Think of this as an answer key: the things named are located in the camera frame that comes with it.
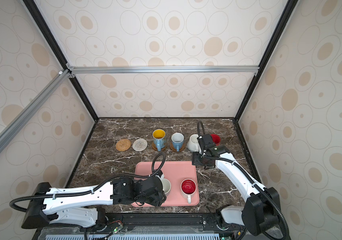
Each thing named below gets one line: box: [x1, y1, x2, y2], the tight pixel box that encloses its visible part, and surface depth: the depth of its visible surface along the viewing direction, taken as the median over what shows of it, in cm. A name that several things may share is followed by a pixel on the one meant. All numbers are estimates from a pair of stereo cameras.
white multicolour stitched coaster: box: [132, 138, 148, 152], surface depth 105 cm
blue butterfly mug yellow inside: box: [152, 129, 166, 152], surface depth 96 cm
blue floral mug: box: [171, 132, 185, 152], surface depth 96 cm
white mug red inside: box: [180, 178, 197, 204], surface depth 81 cm
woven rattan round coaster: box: [115, 139, 132, 152], surface depth 105 cm
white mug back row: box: [187, 134, 201, 152], surface depth 99 cm
